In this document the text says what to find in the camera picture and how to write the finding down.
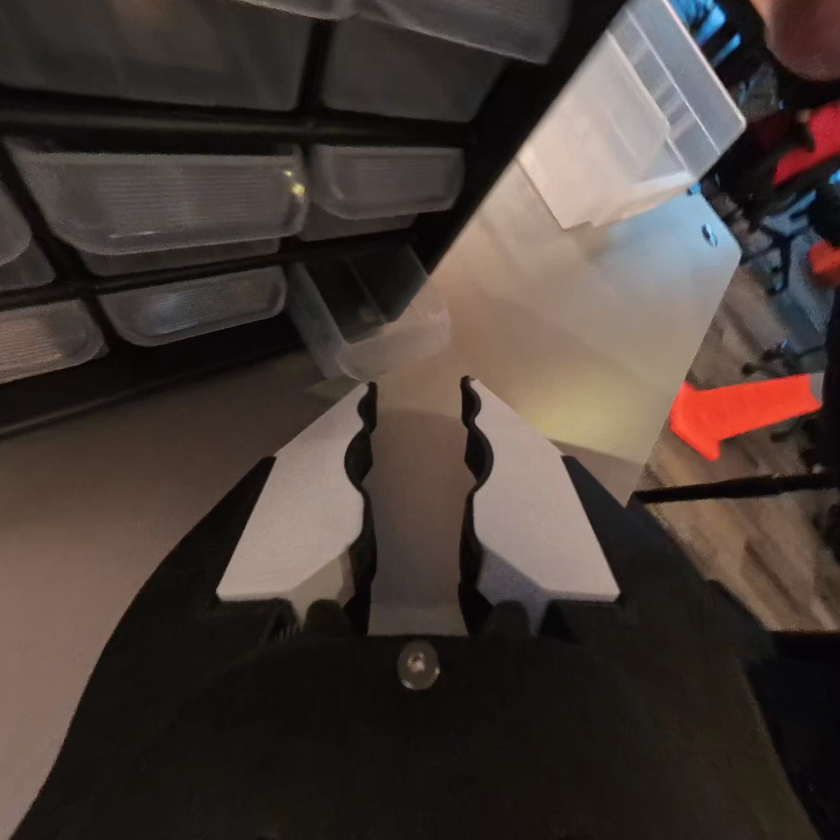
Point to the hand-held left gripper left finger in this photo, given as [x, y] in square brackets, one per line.
[295, 525]

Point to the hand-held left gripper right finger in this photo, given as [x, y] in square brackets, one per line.
[544, 525]

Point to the clear plastic drawer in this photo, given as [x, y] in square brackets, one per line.
[367, 308]

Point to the black drawer cabinet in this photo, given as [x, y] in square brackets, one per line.
[489, 197]

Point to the row of clear cabinet drawers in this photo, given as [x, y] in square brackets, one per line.
[164, 197]

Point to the clear plastic bin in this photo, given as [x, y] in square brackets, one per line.
[643, 131]

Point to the person's right hand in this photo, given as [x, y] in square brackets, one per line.
[797, 33]

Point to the black metal bar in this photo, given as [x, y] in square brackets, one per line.
[754, 487]

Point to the orange traffic cone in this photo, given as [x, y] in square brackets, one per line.
[741, 410]

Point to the red fabric bag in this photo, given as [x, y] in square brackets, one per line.
[807, 144]

